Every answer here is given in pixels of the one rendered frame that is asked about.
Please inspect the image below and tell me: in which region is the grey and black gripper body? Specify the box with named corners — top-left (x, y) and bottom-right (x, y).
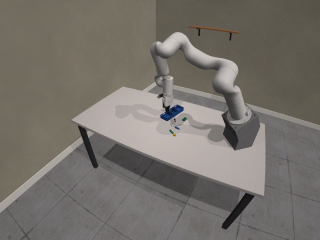
top-left (162, 95), bottom-right (174, 107)

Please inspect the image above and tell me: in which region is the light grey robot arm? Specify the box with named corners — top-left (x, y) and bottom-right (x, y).
top-left (150, 32), bottom-right (252, 125)

